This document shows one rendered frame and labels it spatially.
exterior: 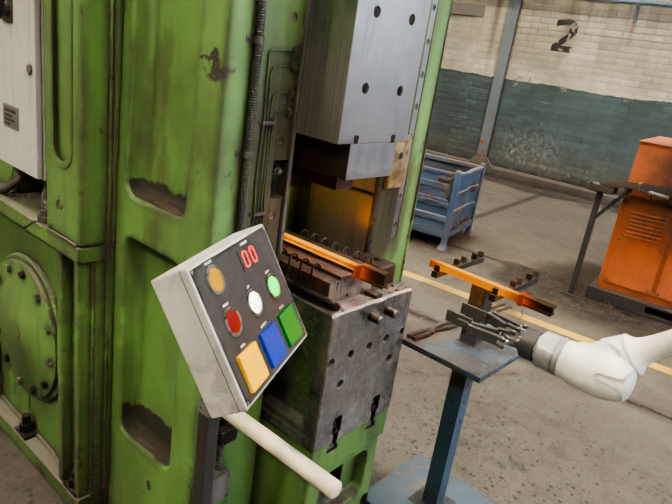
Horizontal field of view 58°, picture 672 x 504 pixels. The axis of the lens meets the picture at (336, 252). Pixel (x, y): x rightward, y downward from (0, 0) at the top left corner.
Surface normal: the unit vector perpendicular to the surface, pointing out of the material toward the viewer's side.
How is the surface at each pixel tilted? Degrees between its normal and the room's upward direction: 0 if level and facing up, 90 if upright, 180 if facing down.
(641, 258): 90
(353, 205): 90
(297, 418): 42
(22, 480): 0
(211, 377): 90
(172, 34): 89
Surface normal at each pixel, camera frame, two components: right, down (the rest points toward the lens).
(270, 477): -0.65, 0.15
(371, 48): 0.74, 0.32
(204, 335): -0.28, 0.28
